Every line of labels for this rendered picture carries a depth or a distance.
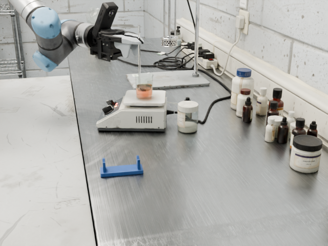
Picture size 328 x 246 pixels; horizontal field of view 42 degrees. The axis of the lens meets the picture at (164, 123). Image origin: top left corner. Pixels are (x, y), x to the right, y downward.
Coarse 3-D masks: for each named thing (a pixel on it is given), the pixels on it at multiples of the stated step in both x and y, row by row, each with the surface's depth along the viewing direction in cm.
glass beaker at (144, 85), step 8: (144, 72) 124; (152, 72) 122; (136, 80) 121; (144, 80) 119; (152, 80) 121; (136, 88) 122; (144, 88) 120; (152, 88) 122; (136, 96) 123; (144, 96) 121; (152, 96) 123
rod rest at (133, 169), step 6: (138, 156) 101; (102, 162) 98; (138, 162) 100; (102, 168) 101; (108, 168) 101; (114, 168) 101; (120, 168) 101; (126, 168) 101; (132, 168) 101; (138, 168) 100; (102, 174) 99; (108, 174) 99; (114, 174) 99; (120, 174) 100; (126, 174) 100; (132, 174) 100
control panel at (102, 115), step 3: (120, 99) 131; (117, 102) 129; (120, 102) 128; (114, 105) 128; (117, 105) 126; (114, 108) 125; (117, 108) 123; (102, 111) 130; (114, 111) 122; (102, 114) 127; (108, 114) 123; (99, 117) 126; (102, 117) 124; (99, 120) 123
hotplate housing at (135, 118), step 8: (120, 112) 121; (128, 112) 121; (136, 112) 121; (144, 112) 121; (152, 112) 121; (160, 112) 121; (168, 112) 129; (104, 120) 122; (112, 120) 122; (120, 120) 122; (128, 120) 122; (136, 120) 122; (144, 120) 122; (152, 120) 122; (160, 120) 122; (104, 128) 123; (112, 128) 123; (120, 128) 123; (128, 128) 123; (136, 128) 123; (144, 128) 123; (152, 128) 123; (160, 128) 123
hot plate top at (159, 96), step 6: (132, 90) 131; (156, 90) 131; (162, 90) 131; (126, 96) 126; (132, 96) 126; (156, 96) 126; (162, 96) 126; (126, 102) 121; (132, 102) 121; (138, 102) 121; (144, 102) 121; (150, 102) 121; (156, 102) 121; (162, 102) 121
